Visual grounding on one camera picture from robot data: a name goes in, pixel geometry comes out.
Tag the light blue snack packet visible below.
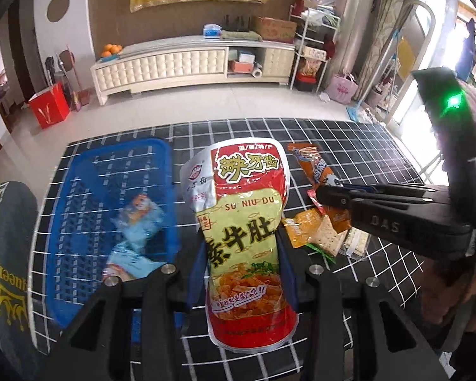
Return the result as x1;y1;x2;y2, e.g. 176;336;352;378
102;194;166;281

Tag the cardboard box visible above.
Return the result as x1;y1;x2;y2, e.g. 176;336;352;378
250;17;297;44

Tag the clear cracker packet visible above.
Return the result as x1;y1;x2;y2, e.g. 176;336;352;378
308;215;370;258

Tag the blue tissue box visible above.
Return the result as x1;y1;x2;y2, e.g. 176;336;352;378
203;23;221;40

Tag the grey queen pillow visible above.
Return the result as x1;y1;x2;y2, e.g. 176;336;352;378
0;182;38;378

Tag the white tv cabinet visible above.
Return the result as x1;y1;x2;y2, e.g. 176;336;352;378
91;35;295;105

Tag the small orange snack packet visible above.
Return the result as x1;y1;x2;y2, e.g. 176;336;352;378
282;208;322;248

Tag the red yellow snack bag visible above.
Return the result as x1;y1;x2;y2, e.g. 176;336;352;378
180;138;298;353

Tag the red gift bag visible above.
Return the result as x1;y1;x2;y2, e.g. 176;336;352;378
27;82;70;129

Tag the blue plastic basket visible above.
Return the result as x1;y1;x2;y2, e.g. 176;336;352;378
45;138;179;329

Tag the pile of oranges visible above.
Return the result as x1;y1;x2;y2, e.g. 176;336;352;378
100;44;123;58

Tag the pink gift bag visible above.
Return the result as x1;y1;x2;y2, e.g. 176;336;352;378
325;73;358;104

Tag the white metal shelf rack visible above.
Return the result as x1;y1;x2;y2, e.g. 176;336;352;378
289;0;340;93

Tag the person right hand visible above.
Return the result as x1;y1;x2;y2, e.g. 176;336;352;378
421;259;476;333

